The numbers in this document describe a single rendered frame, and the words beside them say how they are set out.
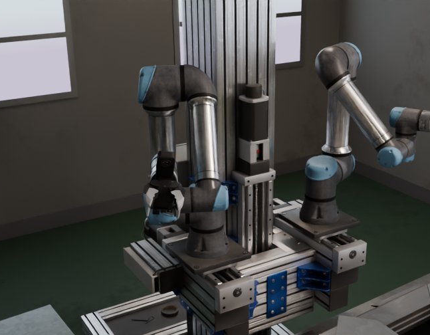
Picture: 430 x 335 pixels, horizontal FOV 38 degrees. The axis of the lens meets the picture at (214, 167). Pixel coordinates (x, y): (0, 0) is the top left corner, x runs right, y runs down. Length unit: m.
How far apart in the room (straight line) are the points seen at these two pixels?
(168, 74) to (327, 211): 0.83
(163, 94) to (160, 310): 1.71
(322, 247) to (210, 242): 0.47
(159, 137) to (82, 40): 2.75
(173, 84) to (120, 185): 3.16
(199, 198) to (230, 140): 0.51
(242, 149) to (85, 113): 2.66
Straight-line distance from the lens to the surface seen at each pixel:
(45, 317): 1.89
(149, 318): 3.36
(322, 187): 2.35
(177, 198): 1.54
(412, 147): 2.34
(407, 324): 2.24
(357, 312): 2.56
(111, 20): 4.75
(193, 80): 1.94
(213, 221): 2.10
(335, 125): 2.42
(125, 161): 5.01
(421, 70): 5.24
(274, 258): 2.33
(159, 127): 1.99
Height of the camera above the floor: 2.05
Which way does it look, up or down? 20 degrees down
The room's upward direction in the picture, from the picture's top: 1 degrees counter-clockwise
